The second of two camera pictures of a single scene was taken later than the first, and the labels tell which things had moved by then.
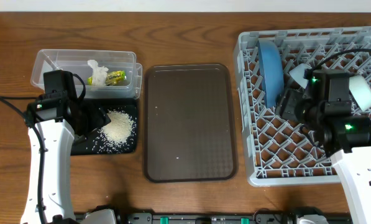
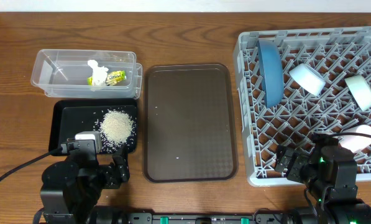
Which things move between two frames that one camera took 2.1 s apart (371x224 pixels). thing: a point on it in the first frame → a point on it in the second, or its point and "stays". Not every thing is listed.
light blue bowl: [297, 73] stays
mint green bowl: [361, 91] stays
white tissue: [99, 73] stays
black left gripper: [99, 118] → [122, 170]
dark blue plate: [271, 65] stays
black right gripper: [290, 105] → [295, 173]
